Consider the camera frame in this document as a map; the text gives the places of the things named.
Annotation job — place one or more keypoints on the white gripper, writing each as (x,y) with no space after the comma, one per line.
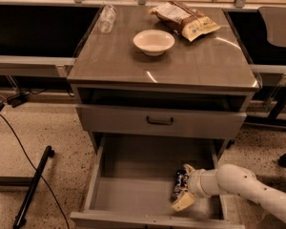
(196,182)

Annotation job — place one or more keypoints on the blue pepsi can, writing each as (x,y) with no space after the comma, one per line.
(180,183)

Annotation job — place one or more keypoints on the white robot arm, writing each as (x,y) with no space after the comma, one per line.
(228,179)

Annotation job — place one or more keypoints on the open grey middle drawer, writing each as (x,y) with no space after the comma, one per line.
(132,185)

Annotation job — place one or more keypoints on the grey drawer cabinet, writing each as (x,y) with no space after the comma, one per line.
(209,74)

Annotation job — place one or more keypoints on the closed grey top drawer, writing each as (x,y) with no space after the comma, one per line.
(132,120)

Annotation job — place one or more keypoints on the white bowl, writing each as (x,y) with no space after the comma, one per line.
(153,42)

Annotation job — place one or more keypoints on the brown chip bag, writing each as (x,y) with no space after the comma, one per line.
(186,21)

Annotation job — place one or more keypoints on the black stand leg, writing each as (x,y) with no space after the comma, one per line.
(20,219)

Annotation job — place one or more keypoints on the clear plastic bottle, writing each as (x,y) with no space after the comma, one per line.
(106,19)

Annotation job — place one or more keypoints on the grey office chair back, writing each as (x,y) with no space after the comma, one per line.
(275,21)

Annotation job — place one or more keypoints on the black drawer handle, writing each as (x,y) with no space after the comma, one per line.
(164,122)

